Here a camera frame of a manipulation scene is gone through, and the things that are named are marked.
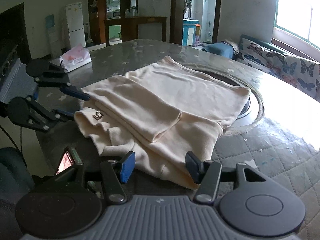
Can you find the cream garment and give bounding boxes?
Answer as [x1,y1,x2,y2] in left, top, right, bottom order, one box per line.
[74,56,251,190]

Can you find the pink white plastic bag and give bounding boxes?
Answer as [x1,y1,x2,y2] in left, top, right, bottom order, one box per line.
[60,44,92,72]

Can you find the phone with lit screen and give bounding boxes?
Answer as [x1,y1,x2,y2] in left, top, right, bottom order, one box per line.
[55,146,83,175]

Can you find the white refrigerator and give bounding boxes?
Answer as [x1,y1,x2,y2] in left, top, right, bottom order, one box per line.
[65,2,86,48]

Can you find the round black induction cooktop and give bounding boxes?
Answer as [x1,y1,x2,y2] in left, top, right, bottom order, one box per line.
[182,63,264,131]

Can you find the grey quilted star tablecloth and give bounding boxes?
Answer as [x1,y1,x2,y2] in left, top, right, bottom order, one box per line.
[35,38,320,240]

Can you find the dark wooden cabinet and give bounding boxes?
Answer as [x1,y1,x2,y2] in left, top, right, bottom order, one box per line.
[87,0,167,46]

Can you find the blue folded blanket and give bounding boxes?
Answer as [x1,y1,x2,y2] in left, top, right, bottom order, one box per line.
[202,42,236,60]

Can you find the butterfly print cushion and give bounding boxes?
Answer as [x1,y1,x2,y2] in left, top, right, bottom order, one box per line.
[236,38,319,101]

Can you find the dark wooden door frame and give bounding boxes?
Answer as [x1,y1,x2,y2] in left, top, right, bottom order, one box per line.
[169,0,221,44]

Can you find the window with green frame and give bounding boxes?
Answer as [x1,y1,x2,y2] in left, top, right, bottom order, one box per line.
[273,0,319,51]

